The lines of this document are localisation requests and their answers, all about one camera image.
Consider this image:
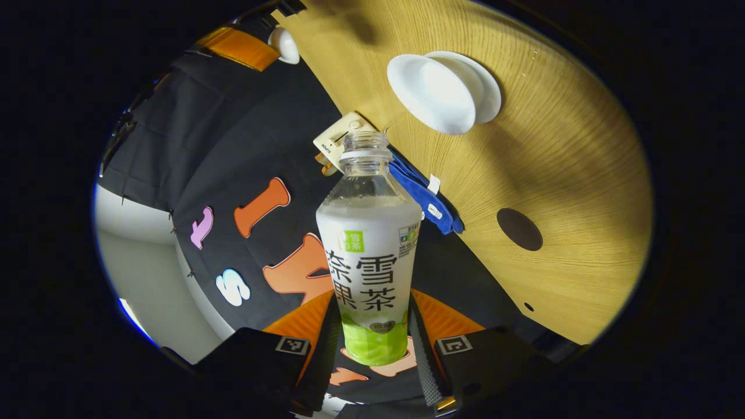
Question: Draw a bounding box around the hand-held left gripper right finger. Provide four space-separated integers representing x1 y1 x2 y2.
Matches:
407 289 559 415

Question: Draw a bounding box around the white saucer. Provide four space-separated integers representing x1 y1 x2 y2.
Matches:
428 51 502 125

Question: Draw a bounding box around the black backdrop cloth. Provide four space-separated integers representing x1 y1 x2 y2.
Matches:
99 35 583 408

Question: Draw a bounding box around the white teacup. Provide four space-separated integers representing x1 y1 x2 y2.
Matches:
387 54 485 136

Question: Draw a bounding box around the dark round coaster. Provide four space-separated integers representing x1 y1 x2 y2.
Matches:
496 208 544 252

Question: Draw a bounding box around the blue folded towel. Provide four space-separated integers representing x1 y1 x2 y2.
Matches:
387 148 464 235

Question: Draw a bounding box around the clear water bottle white label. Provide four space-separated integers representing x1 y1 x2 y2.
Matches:
315 130 423 367

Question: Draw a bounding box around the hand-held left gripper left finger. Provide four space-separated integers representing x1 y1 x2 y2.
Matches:
195 290 344 415

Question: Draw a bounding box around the white teacup lid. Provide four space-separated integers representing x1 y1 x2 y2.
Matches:
268 26 300 65

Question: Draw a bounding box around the white toaster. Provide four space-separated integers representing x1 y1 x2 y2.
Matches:
313 112 379 176

